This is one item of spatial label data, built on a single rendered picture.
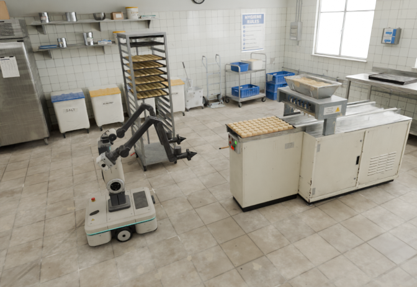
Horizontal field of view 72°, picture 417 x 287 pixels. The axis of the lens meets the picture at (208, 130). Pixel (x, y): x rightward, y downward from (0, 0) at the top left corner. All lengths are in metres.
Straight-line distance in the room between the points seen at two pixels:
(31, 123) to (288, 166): 4.14
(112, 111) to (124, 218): 3.21
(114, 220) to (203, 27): 4.92
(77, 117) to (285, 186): 3.95
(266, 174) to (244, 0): 5.01
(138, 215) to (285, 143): 1.61
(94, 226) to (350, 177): 2.69
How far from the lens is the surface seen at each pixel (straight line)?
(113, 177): 2.82
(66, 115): 5.74
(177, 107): 6.08
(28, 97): 5.41
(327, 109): 2.93
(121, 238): 3.01
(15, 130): 5.59
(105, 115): 5.78
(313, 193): 3.30
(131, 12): 6.03
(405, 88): 5.15
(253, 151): 2.85
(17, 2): 6.21
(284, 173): 3.18
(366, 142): 3.48
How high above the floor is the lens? 1.98
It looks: 22 degrees down
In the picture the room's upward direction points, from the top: 3 degrees counter-clockwise
